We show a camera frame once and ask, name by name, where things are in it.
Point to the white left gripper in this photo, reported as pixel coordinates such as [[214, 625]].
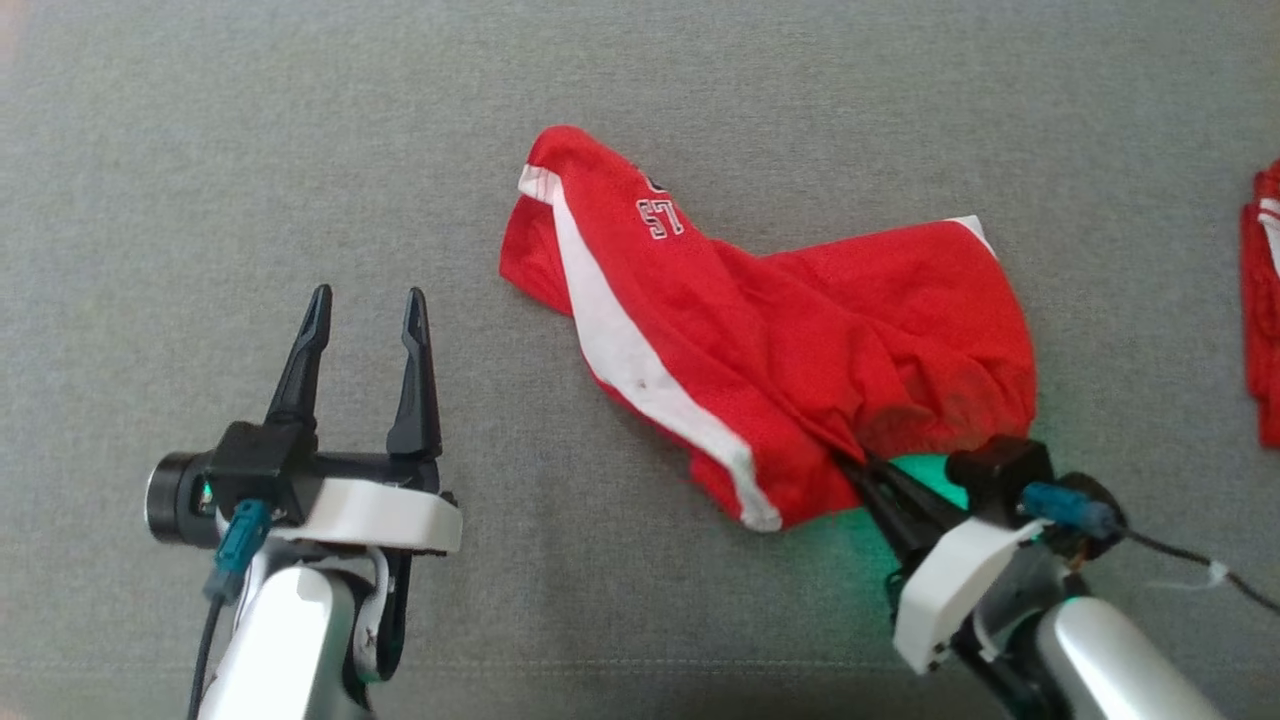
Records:
[[375, 510]]

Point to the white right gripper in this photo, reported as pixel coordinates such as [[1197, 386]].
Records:
[[950, 590]]

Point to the red shorts with white stripe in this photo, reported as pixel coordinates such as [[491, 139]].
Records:
[[790, 340]]

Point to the red T-shirt with white sleeves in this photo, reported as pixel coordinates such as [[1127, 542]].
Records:
[[1265, 310]]

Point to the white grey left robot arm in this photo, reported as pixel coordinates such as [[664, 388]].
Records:
[[300, 640]]

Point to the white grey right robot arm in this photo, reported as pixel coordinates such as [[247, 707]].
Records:
[[1090, 650]]

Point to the grey fabric sofa seat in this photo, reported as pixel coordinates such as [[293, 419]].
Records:
[[640, 200]]

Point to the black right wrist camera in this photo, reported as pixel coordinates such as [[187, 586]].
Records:
[[1010, 475]]

